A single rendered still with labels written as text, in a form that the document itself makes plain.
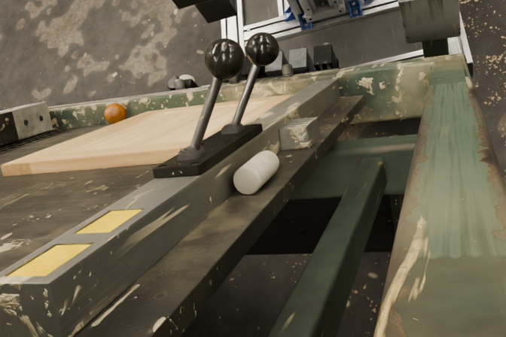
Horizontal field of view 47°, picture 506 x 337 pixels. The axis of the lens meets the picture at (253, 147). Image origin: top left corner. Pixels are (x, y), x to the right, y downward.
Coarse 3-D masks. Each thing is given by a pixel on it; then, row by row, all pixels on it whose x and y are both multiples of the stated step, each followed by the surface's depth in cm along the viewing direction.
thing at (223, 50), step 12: (216, 48) 52; (228, 48) 52; (240, 48) 53; (216, 60) 52; (228, 60) 52; (240, 60) 53; (216, 72) 53; (228, 72) 53; (216, 84) 54; (216, 96) 55; (204, 108) 55; (204, 120) 56; (204, 132) 56; (192, 144) 57; (180, 156) 56; (192, 156) 56
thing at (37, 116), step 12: (12, 108) 138; (24, 108) 136; (36, 108) 140; (0, 120) 129; (12, 120) 132; (24, 120) 136; (36, 120) 140; (48, 120) 144; (0, 132) 128; (12, 132) 132; (24, 132) 135; (36, 132) 139; (0, 144) 128
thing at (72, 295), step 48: (336, 96) 117; (144, 192) 50; (192, 192) 51; (96, 240) 39; (144, 240) 43; (0, 288) 34; (48, 288) 33; (96, 288) 37; (0, 336) 35; (48, 336) 34
